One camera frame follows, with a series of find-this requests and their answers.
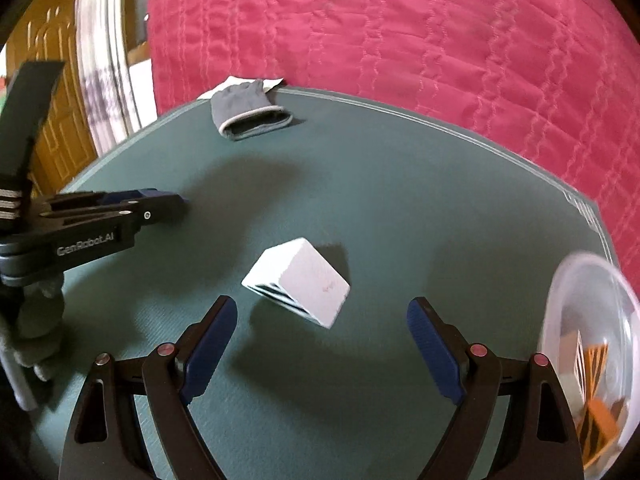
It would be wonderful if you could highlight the black wrist strap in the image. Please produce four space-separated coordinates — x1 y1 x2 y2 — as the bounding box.
0 60 66 224

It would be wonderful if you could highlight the red quilted bedspread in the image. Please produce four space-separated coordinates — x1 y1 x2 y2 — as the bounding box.
148 0 639 283

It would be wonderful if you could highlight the wooden door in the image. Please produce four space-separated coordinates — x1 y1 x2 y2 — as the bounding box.
4 0 99 196

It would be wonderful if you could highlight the white black striped wedge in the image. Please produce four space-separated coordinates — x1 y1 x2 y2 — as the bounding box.
241 237 350 330

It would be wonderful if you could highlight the orange black striped wedge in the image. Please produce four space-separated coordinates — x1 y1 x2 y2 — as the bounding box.
582 342 608 400

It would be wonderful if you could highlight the grey work glove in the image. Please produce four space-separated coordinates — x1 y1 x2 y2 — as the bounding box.
209 81 293 141

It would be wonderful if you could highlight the green table mat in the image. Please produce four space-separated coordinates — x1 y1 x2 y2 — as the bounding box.
32 88 615 479

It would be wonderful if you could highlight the orange striped wedge block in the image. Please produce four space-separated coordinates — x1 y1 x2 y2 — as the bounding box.
576 398 620 469

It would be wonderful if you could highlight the clear plastic bowl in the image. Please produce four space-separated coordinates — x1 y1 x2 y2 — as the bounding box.
538 252 639 479

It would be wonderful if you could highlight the brown wooden rectangular block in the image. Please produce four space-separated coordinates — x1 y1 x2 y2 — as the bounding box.
558 330 584 378

